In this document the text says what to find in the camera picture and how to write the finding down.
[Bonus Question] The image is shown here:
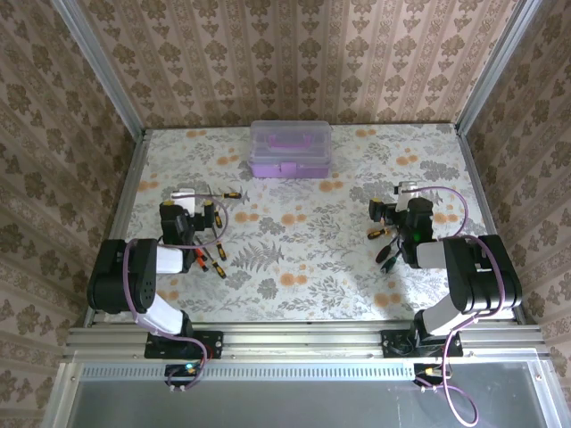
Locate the black handled ratchet wrench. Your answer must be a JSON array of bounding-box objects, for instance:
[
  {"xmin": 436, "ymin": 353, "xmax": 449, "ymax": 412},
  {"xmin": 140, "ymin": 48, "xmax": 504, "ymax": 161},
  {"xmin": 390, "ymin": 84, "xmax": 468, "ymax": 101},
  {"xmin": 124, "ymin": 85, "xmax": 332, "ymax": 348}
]
[{"xmin": 376, "ymin": 235, "xmax": 402, "ymax": 265}]

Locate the purple toolbox with clear lid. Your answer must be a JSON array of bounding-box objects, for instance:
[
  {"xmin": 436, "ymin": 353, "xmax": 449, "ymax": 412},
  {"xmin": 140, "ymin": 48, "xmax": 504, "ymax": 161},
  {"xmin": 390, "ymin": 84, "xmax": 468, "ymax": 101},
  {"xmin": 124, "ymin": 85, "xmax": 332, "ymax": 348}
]
[{"xmin": 248, "ymin": 119, "xmax": 334, "ymax": 180}]

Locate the left connector board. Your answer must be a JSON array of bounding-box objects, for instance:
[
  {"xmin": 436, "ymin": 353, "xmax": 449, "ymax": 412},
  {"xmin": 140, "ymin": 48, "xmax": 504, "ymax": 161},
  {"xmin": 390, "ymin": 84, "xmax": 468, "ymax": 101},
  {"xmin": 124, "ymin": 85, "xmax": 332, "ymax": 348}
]
[{"xmin": 164, "ymin": 363, "xmax": 202, "ymax": 387}]

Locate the connector board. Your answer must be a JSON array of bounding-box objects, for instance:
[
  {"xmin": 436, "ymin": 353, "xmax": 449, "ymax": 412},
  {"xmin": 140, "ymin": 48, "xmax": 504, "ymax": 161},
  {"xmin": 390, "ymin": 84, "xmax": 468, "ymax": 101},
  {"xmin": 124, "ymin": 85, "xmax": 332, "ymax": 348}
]
[
  {"xmin": 413, "ymin": 363, "xmax": 447, "ymax": 387},
  {"xmin": 164, "ymin": 363, "xmax": 202, "ymax": 387}
]

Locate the right connector board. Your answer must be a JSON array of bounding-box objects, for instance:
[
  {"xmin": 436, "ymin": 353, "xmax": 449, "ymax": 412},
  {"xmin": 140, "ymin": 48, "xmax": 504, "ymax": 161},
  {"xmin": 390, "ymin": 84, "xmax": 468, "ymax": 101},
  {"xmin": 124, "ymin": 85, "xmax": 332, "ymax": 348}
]
[{"xmin": 413, "ymin": 363, "xmax": 447, "ymax": 387}]

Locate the grey metal panel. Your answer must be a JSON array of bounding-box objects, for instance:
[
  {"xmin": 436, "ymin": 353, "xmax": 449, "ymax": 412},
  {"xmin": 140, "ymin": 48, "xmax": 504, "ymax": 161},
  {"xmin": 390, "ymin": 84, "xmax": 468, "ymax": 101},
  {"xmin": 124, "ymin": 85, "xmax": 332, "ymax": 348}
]
[{"xmin": 42, "ymin": 361, "xmax": 559, "ymax": 428}]

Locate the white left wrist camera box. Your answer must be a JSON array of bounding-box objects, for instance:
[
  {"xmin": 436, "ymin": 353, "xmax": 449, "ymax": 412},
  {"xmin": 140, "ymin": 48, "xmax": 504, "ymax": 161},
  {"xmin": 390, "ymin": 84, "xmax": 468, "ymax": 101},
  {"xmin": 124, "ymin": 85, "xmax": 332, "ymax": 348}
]
[{"xmin": 171, "ymin": 188, "xmax": 196, "ymax": 211}]

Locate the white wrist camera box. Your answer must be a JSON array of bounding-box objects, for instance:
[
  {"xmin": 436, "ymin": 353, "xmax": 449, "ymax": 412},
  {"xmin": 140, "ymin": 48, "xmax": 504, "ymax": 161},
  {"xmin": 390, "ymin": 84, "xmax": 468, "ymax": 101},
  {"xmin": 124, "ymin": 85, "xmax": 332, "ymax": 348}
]
[
  {"xmin": 171, "ymin": 188, "xmax": 196, "ymax": 211},
  {"xmin": 394, "ymin": 180, "xmax": 421, "ymax": 206}
]

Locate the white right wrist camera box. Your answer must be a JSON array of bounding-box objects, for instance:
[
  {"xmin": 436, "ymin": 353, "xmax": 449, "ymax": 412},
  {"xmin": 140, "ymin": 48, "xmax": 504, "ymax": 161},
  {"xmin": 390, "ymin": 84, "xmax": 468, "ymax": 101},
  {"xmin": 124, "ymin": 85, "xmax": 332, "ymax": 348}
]
[{"xmin": 394, "ymin": 180, "xmax": 421, "ymax": 206}]

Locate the aluminium left side rail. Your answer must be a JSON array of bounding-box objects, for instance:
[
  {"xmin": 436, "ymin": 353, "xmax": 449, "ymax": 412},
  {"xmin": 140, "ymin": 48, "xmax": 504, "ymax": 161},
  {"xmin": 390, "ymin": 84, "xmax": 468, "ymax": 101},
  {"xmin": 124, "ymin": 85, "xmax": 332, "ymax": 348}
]
[{"xmin": 83, "ymin": 128, "xmax": 151, "ymax": 329}]

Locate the aluminium right side rail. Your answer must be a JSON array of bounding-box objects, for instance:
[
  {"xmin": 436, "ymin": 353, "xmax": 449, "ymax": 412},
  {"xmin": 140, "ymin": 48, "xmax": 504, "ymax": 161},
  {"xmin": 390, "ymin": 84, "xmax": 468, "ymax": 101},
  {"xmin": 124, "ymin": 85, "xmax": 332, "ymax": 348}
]
[{"xmin": 453, "ymin": 123, "xmax": 527, "ymax": 325}]

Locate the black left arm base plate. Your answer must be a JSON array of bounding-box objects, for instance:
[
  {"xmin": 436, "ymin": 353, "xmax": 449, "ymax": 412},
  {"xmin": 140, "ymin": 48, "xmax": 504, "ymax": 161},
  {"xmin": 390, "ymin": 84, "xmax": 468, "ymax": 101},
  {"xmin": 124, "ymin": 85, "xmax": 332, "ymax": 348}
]
[{"xmin": 145, "ymin": 330, "xmax": 224, "ymax": 360}]

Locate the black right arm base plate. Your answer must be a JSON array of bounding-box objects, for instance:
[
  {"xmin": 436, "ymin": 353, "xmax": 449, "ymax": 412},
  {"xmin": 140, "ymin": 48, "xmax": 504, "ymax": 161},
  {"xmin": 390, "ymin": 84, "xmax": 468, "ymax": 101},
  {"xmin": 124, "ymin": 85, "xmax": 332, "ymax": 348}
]
[{"xmin": 381, "ymin": 329, "xmax": 464, "ymax": 358}]

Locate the aluminium mounting rail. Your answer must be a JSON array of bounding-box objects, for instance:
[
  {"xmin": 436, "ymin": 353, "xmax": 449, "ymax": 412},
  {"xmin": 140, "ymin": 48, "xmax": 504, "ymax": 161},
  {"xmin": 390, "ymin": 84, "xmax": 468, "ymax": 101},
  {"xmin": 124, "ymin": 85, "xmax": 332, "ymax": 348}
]
[{"xmin": 64, "ymin": 325, "xmax": 548, "ymax": 362}]

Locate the grey slotted cable duct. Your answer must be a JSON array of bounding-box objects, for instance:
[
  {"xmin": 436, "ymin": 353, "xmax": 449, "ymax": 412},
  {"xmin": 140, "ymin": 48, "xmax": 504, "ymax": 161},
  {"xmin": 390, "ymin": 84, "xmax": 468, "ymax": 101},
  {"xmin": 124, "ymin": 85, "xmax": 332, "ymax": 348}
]
[{"xmin": 79, "ymin": 363, "xmax": 414, "ymax": 379}]

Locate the aluminium right corner post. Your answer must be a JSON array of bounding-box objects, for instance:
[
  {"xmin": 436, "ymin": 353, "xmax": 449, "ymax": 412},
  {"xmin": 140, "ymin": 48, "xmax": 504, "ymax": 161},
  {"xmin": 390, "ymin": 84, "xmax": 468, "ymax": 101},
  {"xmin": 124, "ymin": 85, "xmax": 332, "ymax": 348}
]
[{"xmin": 454, "ymin": 0, "xmax": 543, "ymax": 135}]

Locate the aluminium corner post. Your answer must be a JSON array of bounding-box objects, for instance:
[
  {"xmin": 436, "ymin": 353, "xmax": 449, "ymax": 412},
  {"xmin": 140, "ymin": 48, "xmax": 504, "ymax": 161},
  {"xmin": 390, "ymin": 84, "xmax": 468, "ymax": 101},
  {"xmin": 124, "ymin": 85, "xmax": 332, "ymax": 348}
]
[
  {"xmin": 454, "ymin": 0, "xmax": 543, "ymax": 135},
  {"xmin": 49, "ymin": 0, "xmax": 148, "ymax": 137}
]

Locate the aluminium left corner post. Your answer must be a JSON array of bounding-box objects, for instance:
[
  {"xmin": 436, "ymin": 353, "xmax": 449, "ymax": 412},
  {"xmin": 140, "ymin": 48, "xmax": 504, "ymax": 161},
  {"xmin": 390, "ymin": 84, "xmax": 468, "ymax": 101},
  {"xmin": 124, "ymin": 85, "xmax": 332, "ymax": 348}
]
[{"xmin": 49, "ymin": 0, "xmax": 148, "ymax": 137}]

